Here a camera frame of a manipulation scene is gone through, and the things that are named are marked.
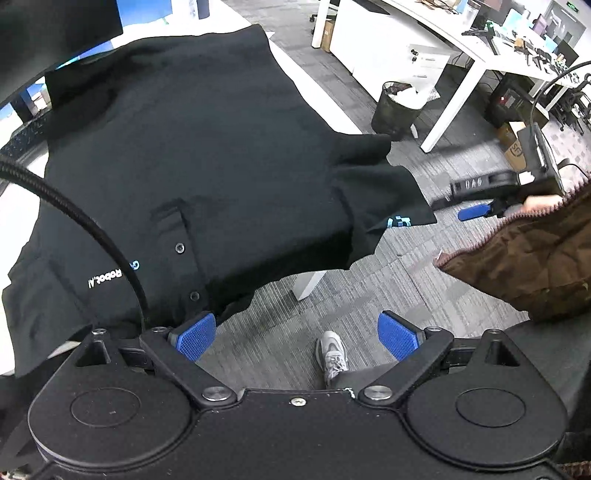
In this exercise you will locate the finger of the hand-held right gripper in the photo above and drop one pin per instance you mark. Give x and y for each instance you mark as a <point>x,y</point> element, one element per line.
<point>480,183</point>
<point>475,212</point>

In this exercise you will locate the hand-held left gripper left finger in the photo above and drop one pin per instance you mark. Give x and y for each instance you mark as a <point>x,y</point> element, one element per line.
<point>196,337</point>

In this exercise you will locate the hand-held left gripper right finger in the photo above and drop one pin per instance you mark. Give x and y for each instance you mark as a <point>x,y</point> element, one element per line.
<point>399,334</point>

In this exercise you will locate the black polo shirt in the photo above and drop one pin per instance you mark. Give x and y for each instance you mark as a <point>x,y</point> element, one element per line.
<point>184,161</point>

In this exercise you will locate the person's right forearm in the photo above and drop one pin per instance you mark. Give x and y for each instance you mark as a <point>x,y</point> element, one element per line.
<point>535,258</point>

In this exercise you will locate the person's right hand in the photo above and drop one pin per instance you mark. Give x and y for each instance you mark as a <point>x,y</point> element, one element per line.
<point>538,204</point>

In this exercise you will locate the cardboard box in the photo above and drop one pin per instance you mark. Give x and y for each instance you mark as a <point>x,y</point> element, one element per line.
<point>510,143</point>

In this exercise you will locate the person's grey trouser leg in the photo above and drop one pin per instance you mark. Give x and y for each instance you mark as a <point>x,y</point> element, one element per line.
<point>355,376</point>

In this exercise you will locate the black appliance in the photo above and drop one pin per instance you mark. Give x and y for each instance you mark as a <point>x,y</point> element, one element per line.
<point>512,99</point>

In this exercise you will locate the grey sneaker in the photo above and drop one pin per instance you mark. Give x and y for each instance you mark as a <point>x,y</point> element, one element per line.
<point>330,353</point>

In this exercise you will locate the white table leg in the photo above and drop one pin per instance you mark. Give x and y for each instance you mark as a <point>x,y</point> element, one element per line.
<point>308,286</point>

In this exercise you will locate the black trash bin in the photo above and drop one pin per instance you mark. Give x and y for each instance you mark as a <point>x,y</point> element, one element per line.
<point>392,115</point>

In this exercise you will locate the white office desk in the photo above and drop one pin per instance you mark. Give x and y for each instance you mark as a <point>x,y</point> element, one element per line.
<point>461,41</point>

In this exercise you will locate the white storage cabinet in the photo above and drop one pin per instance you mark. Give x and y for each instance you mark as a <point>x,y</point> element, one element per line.
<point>383,46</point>

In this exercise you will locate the black keyboard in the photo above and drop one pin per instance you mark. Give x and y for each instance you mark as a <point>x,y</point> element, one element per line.
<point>25,134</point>

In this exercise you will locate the black computer monitor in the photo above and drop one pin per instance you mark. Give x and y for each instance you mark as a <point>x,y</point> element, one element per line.
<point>46,37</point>

